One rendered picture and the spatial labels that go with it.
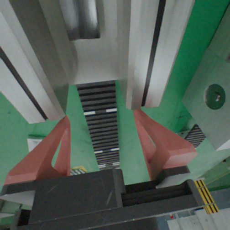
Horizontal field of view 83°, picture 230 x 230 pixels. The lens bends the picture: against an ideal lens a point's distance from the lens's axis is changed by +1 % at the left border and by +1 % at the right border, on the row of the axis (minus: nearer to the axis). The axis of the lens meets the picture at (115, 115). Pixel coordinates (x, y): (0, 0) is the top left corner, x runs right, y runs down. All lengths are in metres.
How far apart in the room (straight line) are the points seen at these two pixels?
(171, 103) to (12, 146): 0.31
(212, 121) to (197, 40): 0.10
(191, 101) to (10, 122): 0.28
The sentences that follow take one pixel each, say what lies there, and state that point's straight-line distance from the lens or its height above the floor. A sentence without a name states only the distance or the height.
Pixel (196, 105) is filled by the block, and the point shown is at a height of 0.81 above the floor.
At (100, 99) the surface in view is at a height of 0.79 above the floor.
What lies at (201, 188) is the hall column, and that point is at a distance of 6.61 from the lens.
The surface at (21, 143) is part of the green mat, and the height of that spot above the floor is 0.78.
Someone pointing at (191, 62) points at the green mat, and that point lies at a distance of 0.21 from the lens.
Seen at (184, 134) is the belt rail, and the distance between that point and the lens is 0.36.
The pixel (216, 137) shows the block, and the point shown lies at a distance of 0.21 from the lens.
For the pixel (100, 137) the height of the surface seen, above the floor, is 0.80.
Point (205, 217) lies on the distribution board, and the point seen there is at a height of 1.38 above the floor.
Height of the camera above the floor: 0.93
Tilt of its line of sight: 40 degrees down
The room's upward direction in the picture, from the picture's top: 169 degrees clockwise
